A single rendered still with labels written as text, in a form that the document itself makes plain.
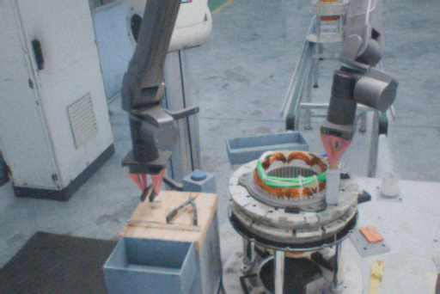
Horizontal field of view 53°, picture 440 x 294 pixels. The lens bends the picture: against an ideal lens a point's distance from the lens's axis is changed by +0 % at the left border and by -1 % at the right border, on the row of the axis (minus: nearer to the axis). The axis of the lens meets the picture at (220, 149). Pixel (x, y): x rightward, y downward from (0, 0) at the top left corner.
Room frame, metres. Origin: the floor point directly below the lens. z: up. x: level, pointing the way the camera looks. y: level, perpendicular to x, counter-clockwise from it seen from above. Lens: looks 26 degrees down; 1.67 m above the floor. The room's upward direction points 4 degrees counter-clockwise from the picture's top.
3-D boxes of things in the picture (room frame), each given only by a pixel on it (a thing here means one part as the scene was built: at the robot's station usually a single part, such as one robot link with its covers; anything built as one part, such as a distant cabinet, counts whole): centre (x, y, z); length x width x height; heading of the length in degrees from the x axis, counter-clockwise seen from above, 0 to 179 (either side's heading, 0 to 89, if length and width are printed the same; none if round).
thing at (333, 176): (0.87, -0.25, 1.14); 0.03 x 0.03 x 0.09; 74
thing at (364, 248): (1.11, -0.43, 0.79); 0.12 x 0.09 x 0.02; 9
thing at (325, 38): (3.86, -0.99, 0.94); 0.39 x 0.39 x 0.30
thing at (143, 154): (0.91, 0.17, 1.24); 0.10 x 0.07 x 0.07; 77
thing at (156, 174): (0.91, 0.17, 1.17); 0.07 x 0.07 x 0.09; 77
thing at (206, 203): (0.91, 0.13, 1.05); 0.20 x 0.19 x 0.02; 167
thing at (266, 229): (0.84, -0.11, 1.05); 0.09 x 0.04 x 0.01; 74
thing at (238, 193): (0.97, -0.17, 1.09); 0.32 x 0.32 x 0.01
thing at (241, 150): (1.28, -0.15, 0.92); 0.25 x 0.11 x 0.28; 95
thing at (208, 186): (1.14, 0.07, 0.91); 0.07 x 0.07 x 0.25; 54
